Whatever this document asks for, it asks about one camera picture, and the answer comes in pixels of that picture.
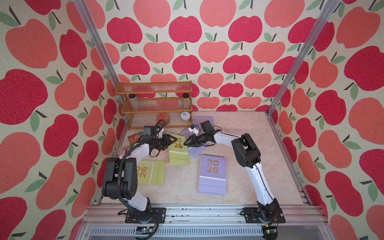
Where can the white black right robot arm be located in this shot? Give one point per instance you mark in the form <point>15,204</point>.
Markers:
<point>248,156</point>

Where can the green calendar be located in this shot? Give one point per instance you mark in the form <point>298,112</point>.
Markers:
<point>151,172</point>
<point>178,153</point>

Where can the glass jar right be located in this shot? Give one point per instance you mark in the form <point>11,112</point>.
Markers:
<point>186,100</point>

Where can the glass jar left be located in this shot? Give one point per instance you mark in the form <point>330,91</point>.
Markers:
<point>133,101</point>

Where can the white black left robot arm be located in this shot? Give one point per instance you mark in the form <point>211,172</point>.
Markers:
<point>121,178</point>

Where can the glass jar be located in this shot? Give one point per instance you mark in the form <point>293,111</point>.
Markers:
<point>186,100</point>
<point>133,101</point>

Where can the red round tin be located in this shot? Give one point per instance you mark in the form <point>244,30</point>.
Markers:
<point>163,116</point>

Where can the purple calendar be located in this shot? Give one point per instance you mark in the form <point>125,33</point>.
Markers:
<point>193,151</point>
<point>200,119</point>
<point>215,194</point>
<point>212,174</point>

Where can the red cola can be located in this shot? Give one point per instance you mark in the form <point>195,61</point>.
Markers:
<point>120,152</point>

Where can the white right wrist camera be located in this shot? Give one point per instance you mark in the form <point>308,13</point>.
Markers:
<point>194,130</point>

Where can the snack packet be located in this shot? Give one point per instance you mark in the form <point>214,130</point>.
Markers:
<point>134,138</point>

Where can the aluminium post right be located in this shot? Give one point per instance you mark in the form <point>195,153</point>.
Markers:
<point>319,25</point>

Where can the pink calendar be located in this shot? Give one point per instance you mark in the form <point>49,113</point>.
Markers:
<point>163,156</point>

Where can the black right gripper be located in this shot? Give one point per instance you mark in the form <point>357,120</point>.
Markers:
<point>193,139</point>

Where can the orange wooden shelf rack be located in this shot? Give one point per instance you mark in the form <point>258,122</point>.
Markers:
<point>155,98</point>

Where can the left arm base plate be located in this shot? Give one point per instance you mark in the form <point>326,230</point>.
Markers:
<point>157,215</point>

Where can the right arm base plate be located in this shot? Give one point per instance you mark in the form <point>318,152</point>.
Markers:
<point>265,216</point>

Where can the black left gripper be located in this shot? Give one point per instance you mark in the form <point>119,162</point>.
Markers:
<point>167,140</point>

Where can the aluminium frame rail front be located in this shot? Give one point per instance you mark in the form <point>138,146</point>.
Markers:
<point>203,222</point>

